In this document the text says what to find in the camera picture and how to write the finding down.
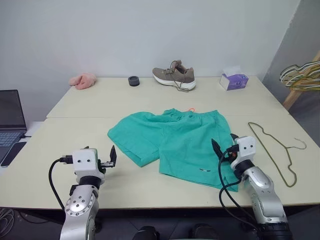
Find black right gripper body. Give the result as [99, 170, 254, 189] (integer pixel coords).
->
[219, 144, 238, 165]

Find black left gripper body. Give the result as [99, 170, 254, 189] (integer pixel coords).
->
[99, 160, 117, 175]

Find green shorts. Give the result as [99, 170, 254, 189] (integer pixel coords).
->
[107, 107, 241, 193]

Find olive wire clothes hanger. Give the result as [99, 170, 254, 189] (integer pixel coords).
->
[247, 121, 307, 188]

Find purple tissue box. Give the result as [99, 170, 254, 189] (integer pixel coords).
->
[219, 66, 250, 91]

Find pink fluffy slipper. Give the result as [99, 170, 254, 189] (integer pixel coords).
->
[69, 72, 98, 90]

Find black smartphone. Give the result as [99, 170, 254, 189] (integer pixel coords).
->
[0, 141, 28, 167]

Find wooden clothes rack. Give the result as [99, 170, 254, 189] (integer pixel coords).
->
[283, 48, 320, 111]

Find dark rounded shape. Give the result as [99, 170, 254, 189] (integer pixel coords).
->
[191, 223, 214, 240]
[133, 225, 161, 240]

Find dark grey laptop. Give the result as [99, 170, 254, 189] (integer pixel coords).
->
[0, 89, 28, 163]

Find taupe sneaker with white sole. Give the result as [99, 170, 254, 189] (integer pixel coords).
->
[152, 59, 197, 93]

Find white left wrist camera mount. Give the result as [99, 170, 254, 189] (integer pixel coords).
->
[72, 148, 106, 180]

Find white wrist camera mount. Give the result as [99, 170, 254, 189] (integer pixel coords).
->
[72, 148, 106, 180]
[234, 135, 258, 162]

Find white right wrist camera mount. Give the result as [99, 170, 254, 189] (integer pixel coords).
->
[234, 135, 258, 162]

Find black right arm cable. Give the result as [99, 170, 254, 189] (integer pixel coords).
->
[218, 146, 260, 232]

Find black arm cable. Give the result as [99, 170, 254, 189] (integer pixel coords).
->
[218, 146, 260, 232]
[48, 154, 74, 211]

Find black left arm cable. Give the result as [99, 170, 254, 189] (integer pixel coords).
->
[48, 154, 74, 211]

